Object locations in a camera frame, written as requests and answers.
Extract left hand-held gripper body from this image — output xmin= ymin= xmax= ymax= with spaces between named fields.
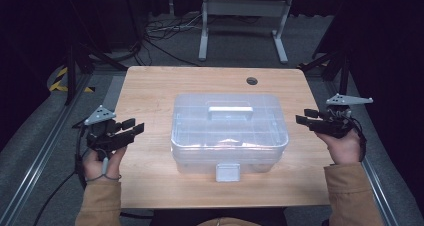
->
xmin=83 ymin=104 xmax=135 ymax=154

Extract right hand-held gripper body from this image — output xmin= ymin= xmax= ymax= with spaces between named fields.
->
xmin=308 ymin=93 xmax=374 ymax=140

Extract clear plastic storage box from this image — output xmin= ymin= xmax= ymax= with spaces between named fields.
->
xmin=170 ymin=93 xmax=290 ymax=183

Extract person's right hand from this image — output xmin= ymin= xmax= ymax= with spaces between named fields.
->
xmin=316 ymin=129 xmax=363 ymax=165

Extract person's left hand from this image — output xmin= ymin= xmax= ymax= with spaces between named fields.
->
xmin=82 ymin=145 xmax=128 ymax=182

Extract black metal stand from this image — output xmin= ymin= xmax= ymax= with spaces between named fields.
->
xmin=64 ymin=42 xmax=129 ymax=106
xmin=298 ymin=49 xmax=351 ymax=99

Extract yellow black hazard tape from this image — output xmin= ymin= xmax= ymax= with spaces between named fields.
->
xmin=48 ymin=66 xmax=96 ymax=94

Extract person's lap tan clothing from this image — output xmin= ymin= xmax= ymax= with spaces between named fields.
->
xmin=196 ymin=216 xmax=263 ymax=226

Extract grey wrist strap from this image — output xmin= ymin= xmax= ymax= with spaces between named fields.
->
xmin=84 ymin=157 xmax=123 ymax=183

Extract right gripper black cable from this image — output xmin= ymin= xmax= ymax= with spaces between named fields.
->
xmin=348 ymin=114 xmax=368 ymax=163

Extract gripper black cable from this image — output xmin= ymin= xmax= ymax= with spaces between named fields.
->
xmin=348 ymin=114 xmax=368 ymax=163
xmin=33 ymin=117 xmax=101 ymax=226

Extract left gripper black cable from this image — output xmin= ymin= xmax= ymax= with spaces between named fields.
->
xmin=33 ymin=117 xmax=101 ymax=226

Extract aluminium floor rail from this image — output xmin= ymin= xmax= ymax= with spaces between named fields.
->
xmin=0 ymin=74 xmax=93 ymax=226
xmin=324 ymin=80 xmax=399 ymax=226

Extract black cables on floor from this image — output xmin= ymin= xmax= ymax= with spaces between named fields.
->
xmin=133 ymin=12 xmax=204 ymax=67

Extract white metal table frame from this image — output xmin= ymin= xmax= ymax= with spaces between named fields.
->
xmin=198 ymin=0 xmax=294 ymax=65

